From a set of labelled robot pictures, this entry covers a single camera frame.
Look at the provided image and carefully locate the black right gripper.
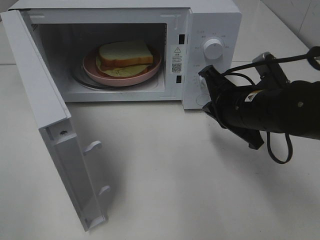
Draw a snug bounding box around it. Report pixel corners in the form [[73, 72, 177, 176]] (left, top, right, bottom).
[[198, 65, 265, 150]]

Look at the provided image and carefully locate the round door release button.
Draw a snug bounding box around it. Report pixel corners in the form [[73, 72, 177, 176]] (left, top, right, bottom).
[[196, 94, 211, 106]]

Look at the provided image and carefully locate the white timer knob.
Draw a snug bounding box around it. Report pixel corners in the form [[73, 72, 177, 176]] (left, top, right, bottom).
[[199, 76, 207, 89]]

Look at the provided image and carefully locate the white bread sandwich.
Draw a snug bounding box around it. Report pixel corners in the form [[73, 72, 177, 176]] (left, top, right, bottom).
[[95, 40, 154, 78]]

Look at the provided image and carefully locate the pink round plate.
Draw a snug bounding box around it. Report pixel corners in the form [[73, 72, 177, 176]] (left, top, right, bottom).
[[82, 46, 163, 87]]

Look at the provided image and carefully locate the white microwave door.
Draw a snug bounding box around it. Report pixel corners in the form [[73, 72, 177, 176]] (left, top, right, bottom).
[[1, 10, 106, 231]]

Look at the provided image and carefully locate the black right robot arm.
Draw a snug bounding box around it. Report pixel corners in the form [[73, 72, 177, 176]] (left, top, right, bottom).
[[198, 65, 320, 149]]

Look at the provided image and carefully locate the upper white power knob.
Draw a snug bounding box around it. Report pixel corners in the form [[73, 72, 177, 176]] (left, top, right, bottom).
[[202, 36, 224, 60]]

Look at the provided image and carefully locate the white warning label sticker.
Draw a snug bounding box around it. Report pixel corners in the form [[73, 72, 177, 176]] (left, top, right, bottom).
[[169, 44, 186, 74]]

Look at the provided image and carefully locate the white microwave oven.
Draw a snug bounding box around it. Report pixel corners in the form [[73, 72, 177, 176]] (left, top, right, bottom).
[[6, 0, 242, 109]]

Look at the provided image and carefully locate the glass microwave turntable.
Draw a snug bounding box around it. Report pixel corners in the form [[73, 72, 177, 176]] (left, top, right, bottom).
[[70, 68, 160, 91]]

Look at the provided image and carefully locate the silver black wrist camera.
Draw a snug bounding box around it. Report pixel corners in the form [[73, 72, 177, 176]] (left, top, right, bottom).
[[255, 63, 290, 89]]

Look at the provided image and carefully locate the black camera cable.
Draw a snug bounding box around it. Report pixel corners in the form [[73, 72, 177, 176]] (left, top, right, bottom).
[[222, 46, 320, 165]]

